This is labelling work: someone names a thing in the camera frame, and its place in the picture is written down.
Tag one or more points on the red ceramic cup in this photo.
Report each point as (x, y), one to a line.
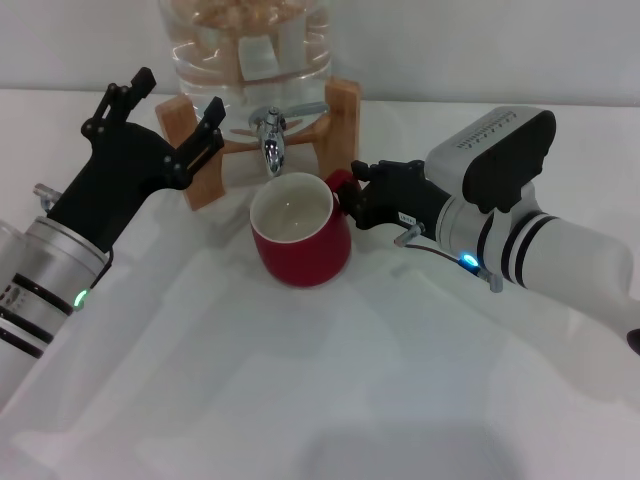
(305, 255)

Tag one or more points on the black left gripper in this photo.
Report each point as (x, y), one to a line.
(120, 180)

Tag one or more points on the chrome faucet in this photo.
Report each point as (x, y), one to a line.
(272, 150)

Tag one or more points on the glass water dispenser jar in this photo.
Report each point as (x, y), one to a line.
(220, 75)

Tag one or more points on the grey black wrist camera box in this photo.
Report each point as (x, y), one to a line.
(500, 155)

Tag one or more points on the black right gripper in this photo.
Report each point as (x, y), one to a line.
(405, 200)

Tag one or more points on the silver metal connector plug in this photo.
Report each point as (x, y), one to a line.
(410, 234)
(46, 194)

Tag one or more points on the wooden dispenser stand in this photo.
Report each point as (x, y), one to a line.
(200, 192)

